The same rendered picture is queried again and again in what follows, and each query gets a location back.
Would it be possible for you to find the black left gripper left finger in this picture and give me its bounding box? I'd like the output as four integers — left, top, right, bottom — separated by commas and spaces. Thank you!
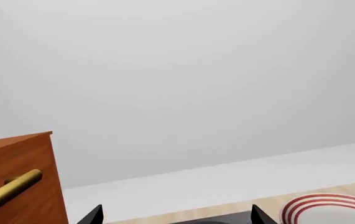
76, 203, 104, 224

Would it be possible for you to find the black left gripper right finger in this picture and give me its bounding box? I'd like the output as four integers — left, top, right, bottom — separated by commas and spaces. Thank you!
251, 203, 282, 224

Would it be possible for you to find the white plate with red rings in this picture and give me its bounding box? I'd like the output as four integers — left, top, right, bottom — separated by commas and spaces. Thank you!
280, 193, 355, 224

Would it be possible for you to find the brown wooden cabinet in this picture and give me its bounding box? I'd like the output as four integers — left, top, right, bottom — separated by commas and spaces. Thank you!
0, 131, 70, 224

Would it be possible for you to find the brass cabinet handle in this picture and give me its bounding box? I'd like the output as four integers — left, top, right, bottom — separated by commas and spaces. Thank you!
0, 169, 43, 215

